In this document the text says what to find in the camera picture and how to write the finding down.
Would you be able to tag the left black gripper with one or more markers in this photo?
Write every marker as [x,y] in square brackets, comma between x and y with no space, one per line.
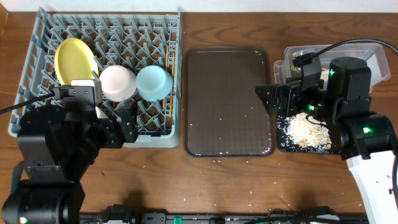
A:
[115,132]

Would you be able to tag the dark brown serving tray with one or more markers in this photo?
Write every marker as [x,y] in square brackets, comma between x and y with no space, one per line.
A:
[224,117]

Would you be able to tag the light blue bowl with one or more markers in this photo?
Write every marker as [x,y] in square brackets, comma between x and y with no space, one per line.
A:
[153,83]

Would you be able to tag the pink white bowl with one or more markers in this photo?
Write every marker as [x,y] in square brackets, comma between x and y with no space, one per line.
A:
[118,83]

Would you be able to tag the white paper napkin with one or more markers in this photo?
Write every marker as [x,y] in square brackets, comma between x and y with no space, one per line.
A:
[325,74]

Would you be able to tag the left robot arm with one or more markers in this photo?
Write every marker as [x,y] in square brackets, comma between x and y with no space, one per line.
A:
[58,146]

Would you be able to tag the grey plastic dish rack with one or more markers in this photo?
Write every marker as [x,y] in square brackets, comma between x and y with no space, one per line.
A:
[131,40]

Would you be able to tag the clear plastic bin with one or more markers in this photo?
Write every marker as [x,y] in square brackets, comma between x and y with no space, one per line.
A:
[372,53]

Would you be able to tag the rice and food scraps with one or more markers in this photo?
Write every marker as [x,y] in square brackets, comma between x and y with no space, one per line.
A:
[306,132]

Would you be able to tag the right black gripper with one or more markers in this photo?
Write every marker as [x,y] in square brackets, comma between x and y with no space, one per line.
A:
[272,107]

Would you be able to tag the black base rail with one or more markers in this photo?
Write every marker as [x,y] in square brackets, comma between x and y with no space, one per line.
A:
[123,214]

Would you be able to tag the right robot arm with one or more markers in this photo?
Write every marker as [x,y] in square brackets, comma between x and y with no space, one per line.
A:
[367,140]

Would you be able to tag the black rectangular waste tray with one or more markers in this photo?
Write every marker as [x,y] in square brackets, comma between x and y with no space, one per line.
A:
[286,137]

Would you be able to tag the yellow round plate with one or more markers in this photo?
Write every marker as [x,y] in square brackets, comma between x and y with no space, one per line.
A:
[74,60]

